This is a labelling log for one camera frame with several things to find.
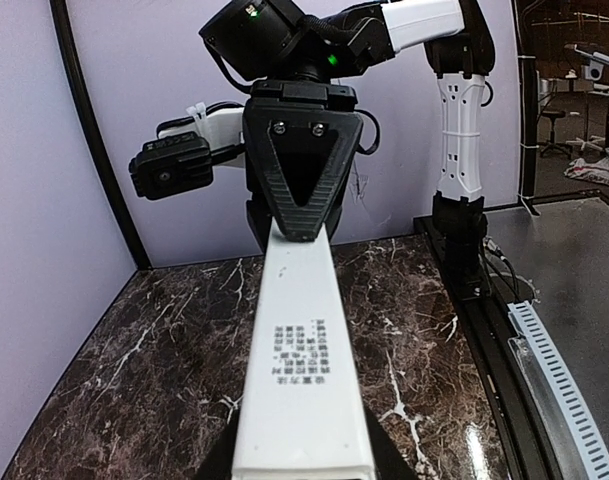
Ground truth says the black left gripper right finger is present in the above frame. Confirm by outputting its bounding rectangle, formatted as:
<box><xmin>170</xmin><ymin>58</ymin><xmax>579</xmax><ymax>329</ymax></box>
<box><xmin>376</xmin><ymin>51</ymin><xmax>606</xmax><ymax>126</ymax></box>
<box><xmin>363</xmin><ymin>404</ymin><xmax>419</xmax><ymax>480</ymax></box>

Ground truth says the black frame post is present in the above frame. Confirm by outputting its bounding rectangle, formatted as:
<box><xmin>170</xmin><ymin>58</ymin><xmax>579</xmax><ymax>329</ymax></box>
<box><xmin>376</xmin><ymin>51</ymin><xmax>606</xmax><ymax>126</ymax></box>
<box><xmin>49</xmin><ymin>0</ymin><xmax>152</xmax><ymax>270</ymax></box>
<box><xmin>513</xmin><ymin>1</ymin><xmax>539</xmax><ymax>216</ymax></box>

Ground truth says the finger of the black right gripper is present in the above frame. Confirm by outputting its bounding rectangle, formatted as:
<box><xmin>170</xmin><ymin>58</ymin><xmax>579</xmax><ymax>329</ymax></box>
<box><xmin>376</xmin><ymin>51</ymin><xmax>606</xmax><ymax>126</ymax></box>
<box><xmin>244</xmin><ymin>189</ymin><xmax>345</xmax><ymax>254</ymax></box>
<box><xmin>242</xmin><ymin>111</ymin><xmax>363</xmax><ymax>243</ymax></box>

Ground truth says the white remote control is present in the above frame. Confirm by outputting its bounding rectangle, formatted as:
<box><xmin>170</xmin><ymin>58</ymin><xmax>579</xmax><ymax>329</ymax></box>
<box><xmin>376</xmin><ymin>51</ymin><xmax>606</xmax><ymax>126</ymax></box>
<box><xmin>231</xmin><ymin>225</ymin><xmax>377</xmax><ymax>479</ymax></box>

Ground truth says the black left frame post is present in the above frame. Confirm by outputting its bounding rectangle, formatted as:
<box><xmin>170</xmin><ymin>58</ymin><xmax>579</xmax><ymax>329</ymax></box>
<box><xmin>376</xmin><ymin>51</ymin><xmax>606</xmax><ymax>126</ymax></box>
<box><xmin>49</xmin><ymin>0</ymin><xmax>152</xmax><ymax>270</ymax></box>

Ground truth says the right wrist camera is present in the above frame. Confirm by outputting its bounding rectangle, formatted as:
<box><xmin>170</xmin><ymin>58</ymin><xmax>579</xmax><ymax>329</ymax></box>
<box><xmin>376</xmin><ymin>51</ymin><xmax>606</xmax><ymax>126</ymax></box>
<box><xmin>128</xmin><ymin>132</ymin><xmax>214</xmax><ymax>201</ymax></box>

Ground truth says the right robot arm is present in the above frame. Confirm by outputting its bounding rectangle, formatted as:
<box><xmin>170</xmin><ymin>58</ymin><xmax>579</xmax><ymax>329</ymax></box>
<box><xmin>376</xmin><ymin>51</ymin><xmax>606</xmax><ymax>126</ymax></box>
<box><xmin>200</xmin><ymin>1</ymin><xmax>495</xmax><ymax>284</ymax></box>

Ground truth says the black front rail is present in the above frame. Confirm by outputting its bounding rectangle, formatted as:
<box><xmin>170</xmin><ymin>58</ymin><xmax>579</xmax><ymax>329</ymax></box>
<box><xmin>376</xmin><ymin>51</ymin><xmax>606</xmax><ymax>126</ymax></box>
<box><xmin>414</xmin><ymin>216</ymin><xmax>554</xmax><ymax>479</ymax></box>

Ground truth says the white cable duct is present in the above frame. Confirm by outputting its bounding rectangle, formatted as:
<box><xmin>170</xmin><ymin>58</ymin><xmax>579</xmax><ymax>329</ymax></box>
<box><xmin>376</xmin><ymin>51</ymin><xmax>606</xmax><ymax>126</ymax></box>
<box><xmin>508</xmin><ymin>301</ymin><xmax>609</xmax><ymax>479</ymax></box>

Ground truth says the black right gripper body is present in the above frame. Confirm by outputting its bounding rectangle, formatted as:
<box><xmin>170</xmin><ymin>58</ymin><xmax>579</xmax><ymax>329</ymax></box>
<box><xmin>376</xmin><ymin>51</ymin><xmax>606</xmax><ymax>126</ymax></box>
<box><xmin>242</xmin><ymin>79</ymin><xmax>357</xmax><ymax>130</ymax></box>

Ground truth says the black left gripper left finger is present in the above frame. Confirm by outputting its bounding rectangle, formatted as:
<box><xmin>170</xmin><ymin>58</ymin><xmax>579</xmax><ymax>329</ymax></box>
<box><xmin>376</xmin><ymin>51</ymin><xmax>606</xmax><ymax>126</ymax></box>
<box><xmin>193</xmin><ymin>414</ymin><xmax>239</xmax><ymax>480</ymax></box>

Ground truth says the black right frame post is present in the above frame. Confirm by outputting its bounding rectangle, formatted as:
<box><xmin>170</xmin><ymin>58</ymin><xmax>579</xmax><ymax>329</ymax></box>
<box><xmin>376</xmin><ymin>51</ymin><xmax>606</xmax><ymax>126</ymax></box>
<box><xmin>513</xmin><ymin>1</ymin><xmax>539</xmax><ymax>216</ymax></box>

